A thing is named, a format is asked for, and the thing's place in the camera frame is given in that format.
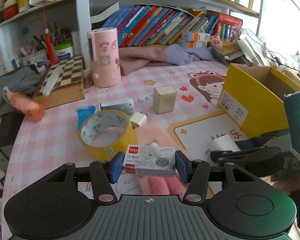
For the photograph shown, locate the large white charger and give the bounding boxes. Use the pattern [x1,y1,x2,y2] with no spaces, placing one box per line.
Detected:
[209,134,240,153]

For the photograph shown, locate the small white plug adapter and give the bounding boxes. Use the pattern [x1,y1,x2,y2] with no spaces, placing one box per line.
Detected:
[130,112,147,128]

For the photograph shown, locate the staples box with cat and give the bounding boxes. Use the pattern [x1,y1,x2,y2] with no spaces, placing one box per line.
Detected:
[123,145,175,177]

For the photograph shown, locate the wooden chess board box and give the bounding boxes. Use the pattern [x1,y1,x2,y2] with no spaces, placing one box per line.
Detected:
[33,55,85,109]

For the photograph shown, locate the lower orange white box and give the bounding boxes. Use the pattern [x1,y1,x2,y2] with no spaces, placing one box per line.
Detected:
[177,38,207,48]

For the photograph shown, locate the row of books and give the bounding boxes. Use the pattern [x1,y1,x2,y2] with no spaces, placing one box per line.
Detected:
[102,4,243,48]

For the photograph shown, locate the pink pig plush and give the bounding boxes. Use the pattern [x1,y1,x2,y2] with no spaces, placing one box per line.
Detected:
[208,35,223,50]

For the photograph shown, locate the blue plastic bag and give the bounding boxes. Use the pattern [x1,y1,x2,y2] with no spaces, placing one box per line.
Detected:
[76,105,96,129]

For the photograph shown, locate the pink cylinder container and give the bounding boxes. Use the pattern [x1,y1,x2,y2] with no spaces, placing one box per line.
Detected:
[87,27,121,88]

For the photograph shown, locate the pink plush glove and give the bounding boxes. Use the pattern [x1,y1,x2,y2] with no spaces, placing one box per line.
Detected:
[133,123,188,198]

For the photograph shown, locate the upper orange white box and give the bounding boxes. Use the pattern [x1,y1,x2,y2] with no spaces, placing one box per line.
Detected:
[181,31,211,42]

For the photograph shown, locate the orange white box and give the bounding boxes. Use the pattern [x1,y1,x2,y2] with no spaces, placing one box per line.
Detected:
[177,38,207,48]
[181,31,211,42]

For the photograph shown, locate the person's right hand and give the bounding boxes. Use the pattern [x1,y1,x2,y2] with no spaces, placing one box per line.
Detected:
[270,173,300,195]

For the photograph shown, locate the beige cube block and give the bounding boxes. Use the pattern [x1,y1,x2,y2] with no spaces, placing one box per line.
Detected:
[153,86,176,114]

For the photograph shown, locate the pink purple cloth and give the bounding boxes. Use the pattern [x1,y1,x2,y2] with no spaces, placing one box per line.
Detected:
[119,44,230,76]

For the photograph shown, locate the grey clothing pile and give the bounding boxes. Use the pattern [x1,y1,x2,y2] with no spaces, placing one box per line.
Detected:
[0,67,41,116]

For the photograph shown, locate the navy white spray bottle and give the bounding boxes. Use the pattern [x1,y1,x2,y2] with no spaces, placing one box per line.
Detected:
[100,98,135,115]

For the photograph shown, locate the yellow cardboard box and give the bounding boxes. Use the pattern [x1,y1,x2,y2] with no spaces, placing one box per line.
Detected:
[218,63,300,138]

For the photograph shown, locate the yellow packing tape roll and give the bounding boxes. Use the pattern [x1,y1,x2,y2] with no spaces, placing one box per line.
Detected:
[78,110,137,160]

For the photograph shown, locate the white blue bookshelf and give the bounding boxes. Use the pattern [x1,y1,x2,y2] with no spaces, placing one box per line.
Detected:
[0,0,261,72]

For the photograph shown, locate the pink checkered tablecloth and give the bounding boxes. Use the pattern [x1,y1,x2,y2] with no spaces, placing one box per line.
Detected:
[2,60,253,240]

